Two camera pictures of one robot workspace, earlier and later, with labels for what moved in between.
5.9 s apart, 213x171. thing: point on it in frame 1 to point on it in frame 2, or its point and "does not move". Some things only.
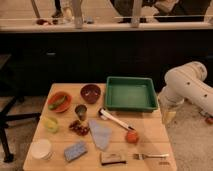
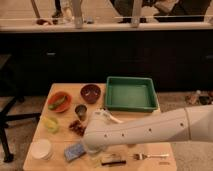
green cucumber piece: [54, 105] does not move
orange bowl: [59, 102] does not move
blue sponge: [74, 151] does not move
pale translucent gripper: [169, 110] to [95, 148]
